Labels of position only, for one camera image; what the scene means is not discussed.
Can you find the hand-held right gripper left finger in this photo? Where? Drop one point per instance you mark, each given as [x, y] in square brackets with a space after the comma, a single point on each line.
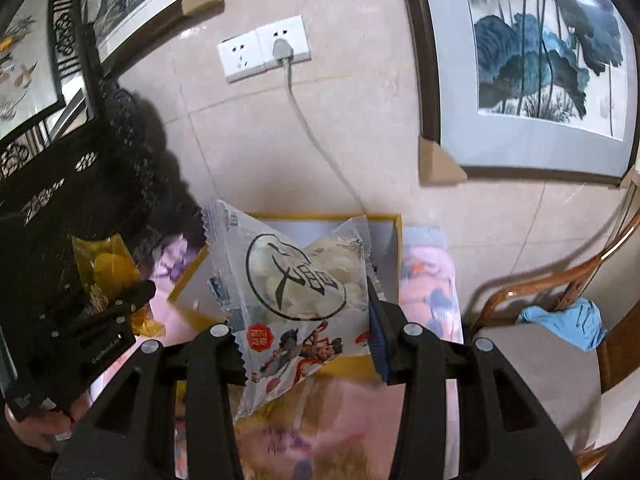
[215, 360]

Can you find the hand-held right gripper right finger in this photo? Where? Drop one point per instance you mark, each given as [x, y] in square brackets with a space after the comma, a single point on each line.
[380, 340]

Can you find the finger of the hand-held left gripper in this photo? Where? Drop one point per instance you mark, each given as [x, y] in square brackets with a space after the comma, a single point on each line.
[135, 297]

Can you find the yellow clear snack packet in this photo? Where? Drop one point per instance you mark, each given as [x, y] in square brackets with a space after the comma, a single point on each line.
[107, 265]

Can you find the yellow cardboard box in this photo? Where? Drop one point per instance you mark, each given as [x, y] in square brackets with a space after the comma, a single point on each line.
[387, 260]

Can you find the white round-cracker snack packet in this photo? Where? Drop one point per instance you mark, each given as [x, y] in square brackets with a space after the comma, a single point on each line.
[295, 280]

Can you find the person's left hand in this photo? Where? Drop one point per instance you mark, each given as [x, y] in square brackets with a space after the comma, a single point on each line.
[40, 430]

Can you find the dark carved wooden furniture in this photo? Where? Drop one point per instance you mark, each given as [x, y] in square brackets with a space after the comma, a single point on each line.
[75, 185]

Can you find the wooden chair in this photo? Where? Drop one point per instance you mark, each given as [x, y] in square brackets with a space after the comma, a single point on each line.
[545, 385]

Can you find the blue cloth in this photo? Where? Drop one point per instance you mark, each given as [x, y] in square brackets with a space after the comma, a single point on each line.
[565, 322]

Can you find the bird painting panel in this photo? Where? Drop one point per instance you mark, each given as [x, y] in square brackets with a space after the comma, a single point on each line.
[25, 50]

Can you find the framed landscape painting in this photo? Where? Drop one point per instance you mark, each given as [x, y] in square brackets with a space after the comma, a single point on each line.
[125, 0]

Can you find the framed lotus painting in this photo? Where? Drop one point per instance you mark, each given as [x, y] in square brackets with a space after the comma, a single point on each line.
[525, 60]

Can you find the white wall socket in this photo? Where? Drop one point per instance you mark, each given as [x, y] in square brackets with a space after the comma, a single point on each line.
[295, 35]
[239, 57]

